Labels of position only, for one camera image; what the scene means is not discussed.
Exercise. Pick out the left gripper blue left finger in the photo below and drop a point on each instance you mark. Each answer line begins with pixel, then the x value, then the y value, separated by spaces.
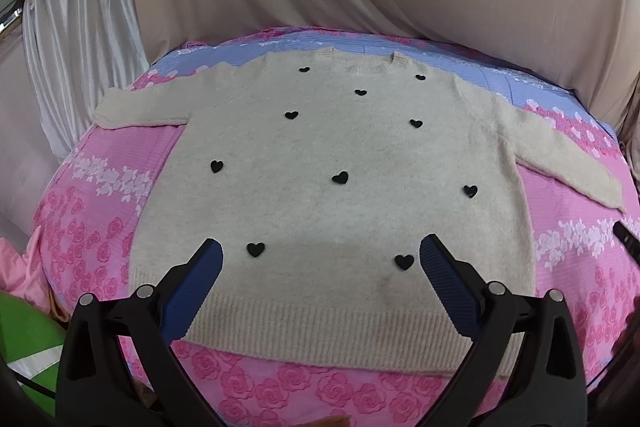
pixel 117 366

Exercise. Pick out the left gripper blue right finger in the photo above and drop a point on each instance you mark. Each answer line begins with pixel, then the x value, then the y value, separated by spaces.
pixel 547 385

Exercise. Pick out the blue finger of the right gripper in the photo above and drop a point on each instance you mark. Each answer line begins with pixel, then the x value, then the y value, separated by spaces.
pixel 627 239

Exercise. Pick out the beige sweater with black hearts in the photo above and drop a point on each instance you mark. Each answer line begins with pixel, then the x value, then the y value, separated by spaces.
pixel 318 173

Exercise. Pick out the green reflective bag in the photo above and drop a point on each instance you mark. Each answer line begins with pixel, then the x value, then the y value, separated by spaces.
pixel 31 349

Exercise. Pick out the pink garment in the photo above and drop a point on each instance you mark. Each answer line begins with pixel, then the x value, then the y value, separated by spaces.
pixel 22 275

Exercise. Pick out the white satin curtain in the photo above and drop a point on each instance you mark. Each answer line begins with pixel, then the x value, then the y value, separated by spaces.
pixel 75 50

